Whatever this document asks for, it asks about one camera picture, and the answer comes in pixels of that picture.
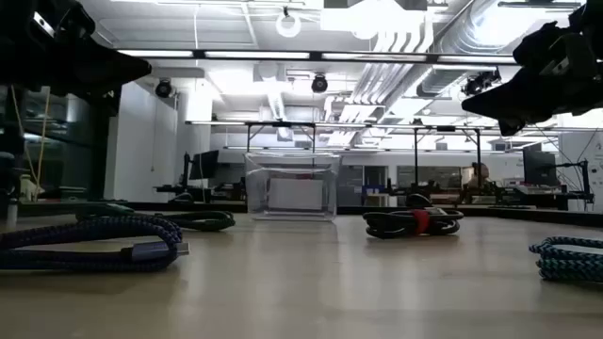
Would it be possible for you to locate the purple braided USB-C cable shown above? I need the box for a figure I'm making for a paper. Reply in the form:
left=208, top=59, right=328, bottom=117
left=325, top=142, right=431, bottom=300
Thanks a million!
left=0, top=215, right=190, bottom=273

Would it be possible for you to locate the black aluminium table frame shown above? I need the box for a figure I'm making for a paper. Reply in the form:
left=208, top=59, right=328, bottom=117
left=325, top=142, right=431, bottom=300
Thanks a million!
left=18, top=200, right=603, bottom=228

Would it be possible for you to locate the seated person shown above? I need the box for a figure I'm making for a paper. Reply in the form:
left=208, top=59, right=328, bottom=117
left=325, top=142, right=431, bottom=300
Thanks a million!
left=464, top=162, right=491, bottom=192

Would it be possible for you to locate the overhead LED light bar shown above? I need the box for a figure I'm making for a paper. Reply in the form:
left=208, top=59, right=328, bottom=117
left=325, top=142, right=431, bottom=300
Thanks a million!
left=117, top=48, right=519, bottom=65

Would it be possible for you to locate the black ceiling camera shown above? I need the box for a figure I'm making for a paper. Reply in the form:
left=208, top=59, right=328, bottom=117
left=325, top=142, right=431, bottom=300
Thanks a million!
left=461, top=68, right=503, bottom=98

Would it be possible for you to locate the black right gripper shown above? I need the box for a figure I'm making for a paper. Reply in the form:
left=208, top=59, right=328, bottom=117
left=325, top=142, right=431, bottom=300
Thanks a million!
left=461, top=0, right=603, bottom=137

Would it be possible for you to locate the teal braided USB-C cable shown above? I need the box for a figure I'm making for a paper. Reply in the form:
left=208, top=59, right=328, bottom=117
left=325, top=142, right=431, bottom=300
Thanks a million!
left=528, top=235, right=603, bottom=283

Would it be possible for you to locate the black workstation frame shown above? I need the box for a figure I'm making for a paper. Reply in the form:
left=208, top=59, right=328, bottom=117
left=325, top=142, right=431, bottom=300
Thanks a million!
left=412, top=124, right=484, bottom=194
left=244, top=121, right=318, bottom=154

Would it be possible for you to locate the distant black desk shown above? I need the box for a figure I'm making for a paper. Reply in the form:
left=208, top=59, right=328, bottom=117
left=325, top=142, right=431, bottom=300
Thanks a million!
left=154, top=181, right=246, bottom=204

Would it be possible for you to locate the black cable with red strap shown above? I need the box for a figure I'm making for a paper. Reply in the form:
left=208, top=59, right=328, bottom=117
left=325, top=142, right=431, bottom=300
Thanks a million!
left=362, top=206, right=465, bottom=240

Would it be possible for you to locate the distant cluttered workbench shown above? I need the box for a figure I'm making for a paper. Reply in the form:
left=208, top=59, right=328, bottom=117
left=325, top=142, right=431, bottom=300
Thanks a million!
left=390, top=183, right=595, bottom=212

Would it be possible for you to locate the green braided USB-C cable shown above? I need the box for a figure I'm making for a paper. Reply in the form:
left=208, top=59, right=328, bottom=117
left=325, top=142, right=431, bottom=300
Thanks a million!
left=74, top=202, right=236, bottom=233

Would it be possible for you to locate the small black computer monitor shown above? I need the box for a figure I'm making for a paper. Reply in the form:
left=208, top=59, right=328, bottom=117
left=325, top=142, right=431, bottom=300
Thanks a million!
left=187, top=149, right=220, bottom=181

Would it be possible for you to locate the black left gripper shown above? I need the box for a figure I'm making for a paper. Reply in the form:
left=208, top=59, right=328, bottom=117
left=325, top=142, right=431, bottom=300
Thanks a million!
left=0, top=0, right=153, bottom=98

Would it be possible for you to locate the large black computer monitor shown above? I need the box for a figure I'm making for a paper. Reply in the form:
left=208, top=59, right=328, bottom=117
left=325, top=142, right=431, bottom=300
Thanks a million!
left=522, top=149, right=559, bottom=187

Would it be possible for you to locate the yellow extension cord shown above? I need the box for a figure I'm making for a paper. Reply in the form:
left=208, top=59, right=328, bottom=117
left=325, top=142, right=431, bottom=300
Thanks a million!
left=9, top=86, right=52, bottom=200

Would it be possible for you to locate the pale green gadget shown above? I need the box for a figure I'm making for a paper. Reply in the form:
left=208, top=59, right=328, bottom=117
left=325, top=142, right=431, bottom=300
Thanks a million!
left=18, top=173, right=37, bottom=202

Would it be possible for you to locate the silver ventilation duct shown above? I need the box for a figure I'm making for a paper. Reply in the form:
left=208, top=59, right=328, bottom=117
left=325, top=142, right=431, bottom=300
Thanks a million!
left=435, top=0, right=524, bottom=54

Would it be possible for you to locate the white hanging ring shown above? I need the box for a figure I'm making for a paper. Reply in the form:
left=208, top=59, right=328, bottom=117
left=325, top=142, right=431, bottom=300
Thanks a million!
left=275, top=7, right=302, bottom=39

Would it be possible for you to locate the clear plastic container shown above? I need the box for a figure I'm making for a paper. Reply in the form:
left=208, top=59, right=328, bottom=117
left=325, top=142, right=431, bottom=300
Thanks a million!
left=243, top=151, right=341, bottom=222

